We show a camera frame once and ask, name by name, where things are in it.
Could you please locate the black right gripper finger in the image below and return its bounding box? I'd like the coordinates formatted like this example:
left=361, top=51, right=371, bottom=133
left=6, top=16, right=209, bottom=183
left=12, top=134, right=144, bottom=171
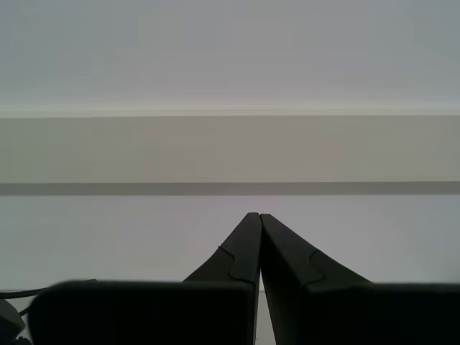
left=259, top=213, right=460, bottom=345
left=27, top=211, right=262, bottom=345

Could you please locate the grey plastic object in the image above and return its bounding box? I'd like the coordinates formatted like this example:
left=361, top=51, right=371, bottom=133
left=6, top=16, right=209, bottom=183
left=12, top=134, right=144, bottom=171
left=0, top=298, right=27, bottom=341

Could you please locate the black cable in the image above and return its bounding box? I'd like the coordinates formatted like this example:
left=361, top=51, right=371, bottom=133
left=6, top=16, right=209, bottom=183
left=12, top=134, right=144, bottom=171
left=0, top=278, right=98, bottom=299

